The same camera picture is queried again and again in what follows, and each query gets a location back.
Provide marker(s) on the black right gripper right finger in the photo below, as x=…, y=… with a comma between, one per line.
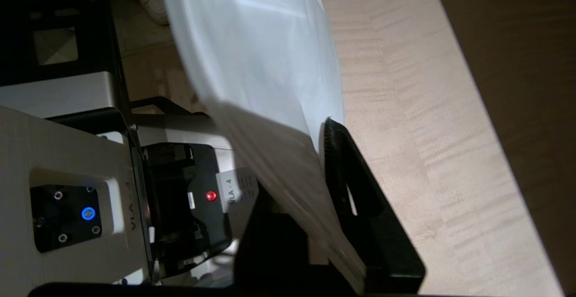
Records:
x=382, y=252

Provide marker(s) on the white horse-print pouch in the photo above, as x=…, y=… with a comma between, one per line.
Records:
x=270, y=85

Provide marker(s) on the white and black robot body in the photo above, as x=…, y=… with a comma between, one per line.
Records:
x=81, y=153

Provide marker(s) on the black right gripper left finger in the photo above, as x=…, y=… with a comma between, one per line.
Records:
x=270, y=261

